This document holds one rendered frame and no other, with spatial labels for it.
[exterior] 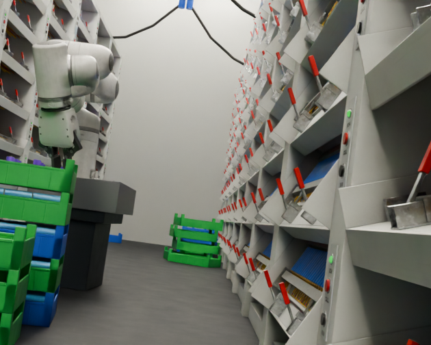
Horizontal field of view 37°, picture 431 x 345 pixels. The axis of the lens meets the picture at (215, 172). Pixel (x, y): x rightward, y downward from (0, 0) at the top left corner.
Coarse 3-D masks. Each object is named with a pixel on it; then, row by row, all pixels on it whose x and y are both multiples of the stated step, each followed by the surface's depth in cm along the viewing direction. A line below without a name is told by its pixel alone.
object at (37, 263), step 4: (32, 256) 171; (32, 260) 156; (36, 260) 157; (40, 260) 158; (44, 260) 160; (48, 260) 161; (32, 264) 155; (36, 264) 155; (40, 264) 155; (44, 264) 155; (48, 264) 156; (48, 268) 156
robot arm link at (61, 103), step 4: (68, 96) 164; (40, 100) 163; (44, 100) 162; (48, 100) 162; (52, 100) 162; (56, 100) 162; (60, 100) 163; (64, 100) 163; (68, 100) 165; (72, 100) 165; (40, 104) 164; (44, 104) 163; (48, 104) 162; (52, 104) 162; (56, 104) 163; (60, 104) 163; (64, 104) 164; (68, 104) 166; (44, 108) 165; (48, 108) 164; (52, 108) 164; (56, 108) 164; (60, 108) 164
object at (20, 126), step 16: (16, 0) 366; (32, 16) 366; (16, 48) 364; (32, 64) 364; (16, 80) 363; (32, 96) 362; (0, 112) 361; (32, 112) 366; (0, 128) 361; (16, 128) 361; (32, 128) 370
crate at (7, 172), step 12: (0, 168) 154; (12, 168) 155; (24, 168) 155; (36, 168) 156; (48, 168) 156; (60, 168) 156; (72, 168) 157; (0, 180) 154; (12, 180) 155; (24, 180) 155; (36, 180) 155; (48, 180) 156; (60, 180) 156; (72, 180) 158; (72, 192) 167
